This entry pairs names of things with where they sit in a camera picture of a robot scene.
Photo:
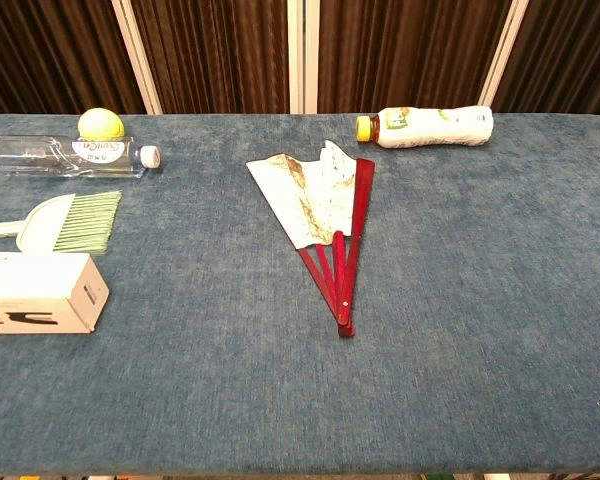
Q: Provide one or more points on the red-ribbed paper folding fan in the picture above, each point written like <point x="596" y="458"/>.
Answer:
<point x="325" y="200"/>

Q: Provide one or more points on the blue table cloth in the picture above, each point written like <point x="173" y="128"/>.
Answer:
<point x="230" y="380"/>

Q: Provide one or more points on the yellow-capped white-label drink bottle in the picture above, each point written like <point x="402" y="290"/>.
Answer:
<point x="430" y="127"/>

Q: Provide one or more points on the dark pleated partition panel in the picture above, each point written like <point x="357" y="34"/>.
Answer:
<point x="45" y="55"/>
<point x="215" y="55"/>
<point x="400" y="50"/>
<point x="570" y="50"/>

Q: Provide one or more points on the yellow-green tennis ball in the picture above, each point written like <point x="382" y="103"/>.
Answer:
<point x="100" y="124"/>

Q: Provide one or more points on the pale green hand brush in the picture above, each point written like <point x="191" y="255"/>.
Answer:
<point x="50" y="225"/>

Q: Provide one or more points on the clear plastic water bottle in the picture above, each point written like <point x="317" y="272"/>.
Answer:
<point x="55" y="155"/>

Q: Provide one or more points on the white cardboard box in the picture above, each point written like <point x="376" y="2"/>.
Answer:
<point x="35" y="280"/>

